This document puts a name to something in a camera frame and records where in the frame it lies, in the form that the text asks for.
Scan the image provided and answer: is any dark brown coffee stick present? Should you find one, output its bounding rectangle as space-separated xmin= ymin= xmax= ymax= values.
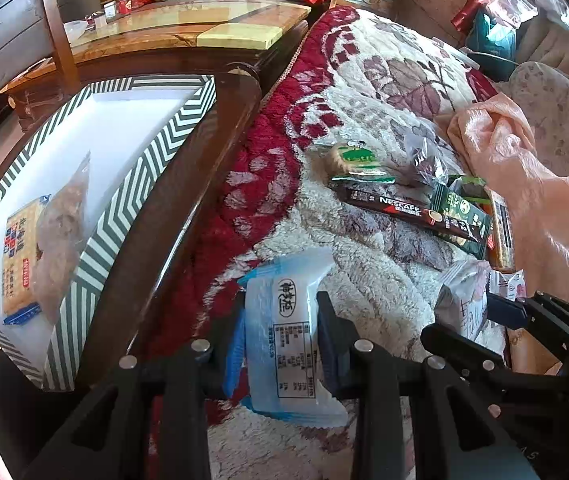
xmin=339 ymin=183 xmax=481 ymax=244

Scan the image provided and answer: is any yellow cracker packet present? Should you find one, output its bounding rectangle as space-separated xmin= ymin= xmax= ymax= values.
xmin=2 ymin=196 xmax=48 ymax=326

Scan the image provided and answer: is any clear bag of tan snacks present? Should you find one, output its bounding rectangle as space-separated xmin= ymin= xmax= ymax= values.
xmin=32 ymin=154 xmax=92 ymax=323

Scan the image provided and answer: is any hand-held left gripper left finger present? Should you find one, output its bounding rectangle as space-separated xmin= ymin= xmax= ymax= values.
xmin=14 ymin=291 xmax=248 ymax=480

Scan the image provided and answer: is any pink cloth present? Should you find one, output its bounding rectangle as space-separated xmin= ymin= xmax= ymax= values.
xmin=434 ymin=92 xmax=569 ymax=322

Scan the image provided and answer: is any clear bag of dark snacks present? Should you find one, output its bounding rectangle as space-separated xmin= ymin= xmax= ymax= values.
xmin=398 ymin=120 xmax=451 ymax=191

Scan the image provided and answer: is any dark wooden chair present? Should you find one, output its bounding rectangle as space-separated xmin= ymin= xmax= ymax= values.
xmin=39 ymin=0 xmax=265 ymax=388

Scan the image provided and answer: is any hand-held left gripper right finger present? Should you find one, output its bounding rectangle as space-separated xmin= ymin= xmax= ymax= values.
xmin=317 ymin=291 xmax=540 ymax=480

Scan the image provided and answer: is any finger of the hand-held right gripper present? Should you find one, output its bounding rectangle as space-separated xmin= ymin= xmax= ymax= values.
xmin=487 ymin=291 xmax=569 ymax=361
xmin=421 ymin=322 xmax=512 ymax=396

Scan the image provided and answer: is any red white floral blanket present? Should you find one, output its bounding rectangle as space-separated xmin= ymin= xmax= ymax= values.
xmin=148 ymin=5 xmax=515 ymax=480

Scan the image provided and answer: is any dark green snack packet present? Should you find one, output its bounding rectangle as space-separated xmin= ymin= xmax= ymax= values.
xmin=431 ymin=182 xmax=494 ymax=259

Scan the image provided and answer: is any green brown snack packet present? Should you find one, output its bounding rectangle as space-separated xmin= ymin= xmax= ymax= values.
xmin=448 ymin=175 xmax=488 ymax=207

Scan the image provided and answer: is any striped cardboard box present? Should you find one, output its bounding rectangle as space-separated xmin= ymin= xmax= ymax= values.
xmin=0 ymin=74 xmax=218 ymax=392

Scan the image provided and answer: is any round cake green packet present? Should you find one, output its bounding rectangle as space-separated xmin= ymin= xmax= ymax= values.
xmin=313 ymin=141 xmax=398 ymax=186

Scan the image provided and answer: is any blue white snack packet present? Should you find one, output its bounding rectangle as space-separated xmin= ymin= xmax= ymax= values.
xmin=222 ymin=247 xmax=350 ymax=428

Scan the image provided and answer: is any teal bag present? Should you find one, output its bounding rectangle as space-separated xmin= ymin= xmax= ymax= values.
xmin=466 ymin=12 xmax=518 ymax=82

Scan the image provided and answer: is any white red print packet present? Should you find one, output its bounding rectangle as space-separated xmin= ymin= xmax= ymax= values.
xmin=489 ymin=270 xmax=526 ymax=302

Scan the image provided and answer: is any glass-topped wooden table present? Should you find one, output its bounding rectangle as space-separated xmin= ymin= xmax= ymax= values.
xmin=0 ymin=0 xmax=313 ymax=133

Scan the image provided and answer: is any floral fabric cushion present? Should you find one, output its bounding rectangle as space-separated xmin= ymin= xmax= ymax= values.
xmin=508 ymin=61 xmax=569 ymax=221

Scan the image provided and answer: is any orange brown snack packet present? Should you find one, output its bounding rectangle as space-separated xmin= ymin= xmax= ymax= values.
xmin=484 ymin=187 xmax=516 ymax=273

